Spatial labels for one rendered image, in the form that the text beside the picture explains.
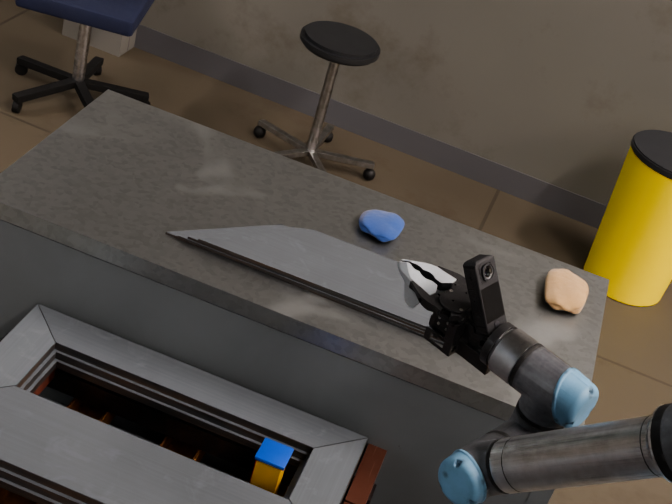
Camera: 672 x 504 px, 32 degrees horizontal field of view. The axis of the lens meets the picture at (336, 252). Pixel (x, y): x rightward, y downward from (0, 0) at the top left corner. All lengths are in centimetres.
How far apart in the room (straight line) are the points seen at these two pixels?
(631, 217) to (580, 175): 61
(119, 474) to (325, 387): 47
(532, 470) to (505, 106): 370
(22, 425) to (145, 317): 37
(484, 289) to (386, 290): 73
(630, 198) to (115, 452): 290
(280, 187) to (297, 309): 46
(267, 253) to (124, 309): 32
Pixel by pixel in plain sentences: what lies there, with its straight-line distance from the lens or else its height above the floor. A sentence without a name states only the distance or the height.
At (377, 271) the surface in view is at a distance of 244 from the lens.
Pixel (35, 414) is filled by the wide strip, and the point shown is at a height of 87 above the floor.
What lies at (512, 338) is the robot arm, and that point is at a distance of 168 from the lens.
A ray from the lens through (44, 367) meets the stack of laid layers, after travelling 237.
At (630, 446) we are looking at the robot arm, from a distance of 144.
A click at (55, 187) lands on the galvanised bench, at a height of 105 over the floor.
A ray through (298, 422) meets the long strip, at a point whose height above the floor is 87.
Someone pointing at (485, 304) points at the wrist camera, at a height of 149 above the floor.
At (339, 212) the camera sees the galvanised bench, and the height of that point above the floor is 105.
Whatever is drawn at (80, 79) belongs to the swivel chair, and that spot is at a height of 12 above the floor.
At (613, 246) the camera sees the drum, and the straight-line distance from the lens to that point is 474.
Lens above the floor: 239
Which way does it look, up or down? 32 degrees down
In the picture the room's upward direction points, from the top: 17 degrees clockwise
